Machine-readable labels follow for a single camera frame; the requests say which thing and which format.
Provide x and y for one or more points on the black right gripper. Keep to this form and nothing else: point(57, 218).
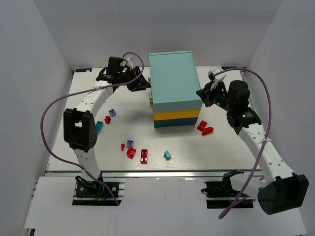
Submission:
point(209, 95)

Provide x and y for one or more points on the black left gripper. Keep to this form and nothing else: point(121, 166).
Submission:
point(134, 79)

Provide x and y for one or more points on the cyan rectangular lego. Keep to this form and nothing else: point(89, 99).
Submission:
point(99, 125)

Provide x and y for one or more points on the small cyan lego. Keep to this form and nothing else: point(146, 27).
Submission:
point(167, 155)

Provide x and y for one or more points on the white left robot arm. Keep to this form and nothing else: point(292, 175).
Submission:
point(79, 129)

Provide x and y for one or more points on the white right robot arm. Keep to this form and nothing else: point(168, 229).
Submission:
point(282, 189)

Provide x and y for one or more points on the red sloped lego right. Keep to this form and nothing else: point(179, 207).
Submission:
point(202, 125)

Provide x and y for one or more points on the stacked teal yellow drawer cabinet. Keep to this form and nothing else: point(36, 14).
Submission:
point(174, 82)

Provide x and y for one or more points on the blue label right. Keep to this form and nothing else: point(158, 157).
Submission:
point(228, 67)

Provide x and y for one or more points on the blue label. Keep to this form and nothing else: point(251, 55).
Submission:
point(83, 70)
point(228, 67)

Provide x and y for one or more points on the red curved lego right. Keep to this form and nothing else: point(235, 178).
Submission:
point(207, 131)

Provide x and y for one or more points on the purple square lego upper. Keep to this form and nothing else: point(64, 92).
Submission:
point(112, 113)

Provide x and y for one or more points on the purple square lego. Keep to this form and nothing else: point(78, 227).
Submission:
point(130, 144)
point(112, 113)

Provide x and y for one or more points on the red stud lego left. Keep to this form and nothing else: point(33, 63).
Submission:
point(107, 119)

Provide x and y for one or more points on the purple square lego lower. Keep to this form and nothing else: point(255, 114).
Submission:
point(130, 144)

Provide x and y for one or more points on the blue label left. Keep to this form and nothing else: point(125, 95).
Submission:
point(83, 70)

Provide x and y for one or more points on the red half-round lego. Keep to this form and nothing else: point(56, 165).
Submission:
point(131, 153)

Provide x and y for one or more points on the red transparent rectangular lego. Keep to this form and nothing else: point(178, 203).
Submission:
point(144, 156)

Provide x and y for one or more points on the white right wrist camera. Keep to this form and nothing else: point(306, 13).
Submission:
point(215, 77)

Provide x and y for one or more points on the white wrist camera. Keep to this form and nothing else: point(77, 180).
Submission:
point(128, 63)
point(215, 77)

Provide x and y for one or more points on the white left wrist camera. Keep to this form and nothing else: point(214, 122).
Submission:
point(128, 63)

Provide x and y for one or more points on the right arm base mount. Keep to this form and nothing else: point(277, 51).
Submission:
point(220, 194)

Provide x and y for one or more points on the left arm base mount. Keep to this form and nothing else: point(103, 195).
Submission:
point(91, 193)

